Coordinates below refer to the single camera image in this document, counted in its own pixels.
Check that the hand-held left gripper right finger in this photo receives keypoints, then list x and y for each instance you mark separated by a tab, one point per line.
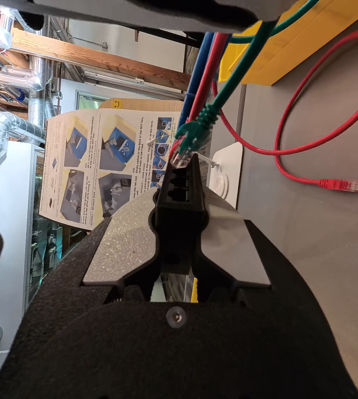
232	249

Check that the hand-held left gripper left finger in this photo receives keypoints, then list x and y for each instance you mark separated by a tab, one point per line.
126	246

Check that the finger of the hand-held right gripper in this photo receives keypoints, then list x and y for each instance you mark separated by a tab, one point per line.
135	15

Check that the black ethernet switch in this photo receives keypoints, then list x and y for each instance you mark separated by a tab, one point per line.
179	230

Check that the yellow bin with divider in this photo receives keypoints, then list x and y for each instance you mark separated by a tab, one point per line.
291	56

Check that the wooden beam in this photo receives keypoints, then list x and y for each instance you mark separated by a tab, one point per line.
104	62

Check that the white stand base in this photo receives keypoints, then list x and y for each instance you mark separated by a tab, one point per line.
232	174

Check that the printed instruction sheet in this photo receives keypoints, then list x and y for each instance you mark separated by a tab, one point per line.
88	156

